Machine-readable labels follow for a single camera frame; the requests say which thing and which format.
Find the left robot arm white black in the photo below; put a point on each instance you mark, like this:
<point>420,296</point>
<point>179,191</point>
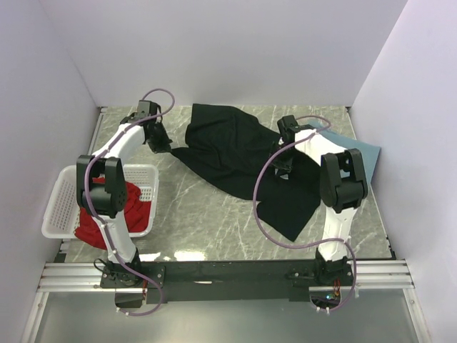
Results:
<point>100,182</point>

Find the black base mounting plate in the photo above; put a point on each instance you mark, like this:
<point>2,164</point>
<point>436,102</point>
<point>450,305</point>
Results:
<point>223,280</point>

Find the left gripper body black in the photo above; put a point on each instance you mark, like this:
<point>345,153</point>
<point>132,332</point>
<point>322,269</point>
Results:
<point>161,141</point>

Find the folded blue t shirt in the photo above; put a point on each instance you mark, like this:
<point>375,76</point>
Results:
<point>369,153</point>

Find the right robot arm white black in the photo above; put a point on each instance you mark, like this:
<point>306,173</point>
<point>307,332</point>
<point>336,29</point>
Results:
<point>342,180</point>

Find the white plastic laundry basket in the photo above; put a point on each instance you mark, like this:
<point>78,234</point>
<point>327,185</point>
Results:
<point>61,217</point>

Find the black t shirt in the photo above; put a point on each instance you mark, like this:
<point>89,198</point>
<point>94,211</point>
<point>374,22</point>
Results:
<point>228,148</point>

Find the red t shirt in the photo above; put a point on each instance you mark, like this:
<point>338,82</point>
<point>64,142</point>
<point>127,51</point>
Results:
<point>136,214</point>

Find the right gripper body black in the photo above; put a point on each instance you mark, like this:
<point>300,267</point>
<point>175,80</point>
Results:
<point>284,161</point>

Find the aluminium rail frame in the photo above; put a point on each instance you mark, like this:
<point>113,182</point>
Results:
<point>83,277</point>

